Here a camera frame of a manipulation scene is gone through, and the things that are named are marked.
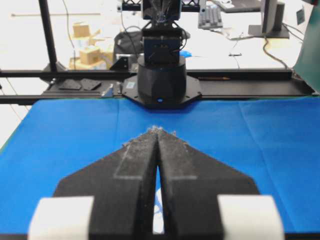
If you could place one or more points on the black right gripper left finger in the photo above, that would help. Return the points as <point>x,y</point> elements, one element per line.
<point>110,199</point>

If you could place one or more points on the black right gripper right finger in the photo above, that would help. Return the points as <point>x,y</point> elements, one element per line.
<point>205,199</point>

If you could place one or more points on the white blue checked towel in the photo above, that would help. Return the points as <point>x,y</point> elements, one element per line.
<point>158,218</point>

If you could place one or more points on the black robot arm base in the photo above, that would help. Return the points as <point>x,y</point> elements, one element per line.
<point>161,81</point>

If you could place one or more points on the blue table cloth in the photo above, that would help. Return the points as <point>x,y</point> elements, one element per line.
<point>276,142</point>

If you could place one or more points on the black mounting plate right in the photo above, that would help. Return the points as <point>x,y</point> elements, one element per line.
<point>90,84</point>

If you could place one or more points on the black mounting plate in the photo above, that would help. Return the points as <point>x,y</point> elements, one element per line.
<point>70,84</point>
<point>90,84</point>

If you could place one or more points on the black mounting plate left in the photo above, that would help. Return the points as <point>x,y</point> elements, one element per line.
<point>70,84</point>

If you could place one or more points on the cardboard boxes pile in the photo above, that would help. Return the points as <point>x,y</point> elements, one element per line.
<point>92,51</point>

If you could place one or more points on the grey keyboard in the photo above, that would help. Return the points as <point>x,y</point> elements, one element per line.
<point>210,18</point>

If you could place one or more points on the black monitor stand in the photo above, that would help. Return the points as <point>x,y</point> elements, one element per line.
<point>272,14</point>

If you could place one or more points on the silver corner bracket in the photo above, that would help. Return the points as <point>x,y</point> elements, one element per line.
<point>108,92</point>

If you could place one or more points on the black aluminium frame rail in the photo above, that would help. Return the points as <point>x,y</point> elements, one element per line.
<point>226,84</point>

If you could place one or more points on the black vertical frame post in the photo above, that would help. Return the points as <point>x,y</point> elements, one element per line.
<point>48,33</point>

